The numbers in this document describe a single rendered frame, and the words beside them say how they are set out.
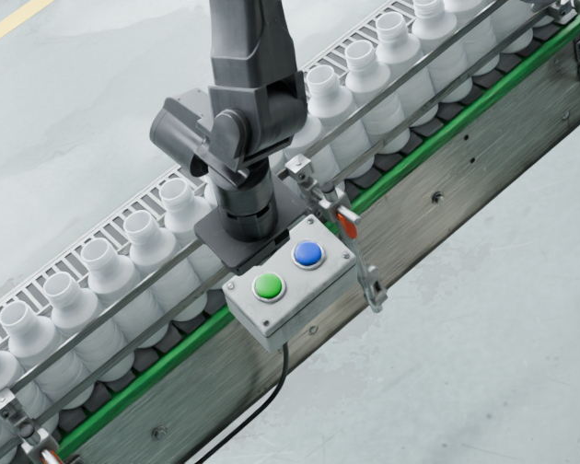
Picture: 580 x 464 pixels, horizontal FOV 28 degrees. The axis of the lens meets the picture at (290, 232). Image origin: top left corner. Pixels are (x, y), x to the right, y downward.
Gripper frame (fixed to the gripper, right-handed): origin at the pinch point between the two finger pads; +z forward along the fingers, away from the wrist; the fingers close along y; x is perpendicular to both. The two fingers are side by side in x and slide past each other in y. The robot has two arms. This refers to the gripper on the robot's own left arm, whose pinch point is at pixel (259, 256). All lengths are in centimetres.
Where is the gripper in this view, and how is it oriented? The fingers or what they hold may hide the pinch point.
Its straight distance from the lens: 124.5
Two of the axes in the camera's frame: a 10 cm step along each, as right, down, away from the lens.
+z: 0.7, 4.6, 8.9
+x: 6.5, 6.5, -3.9
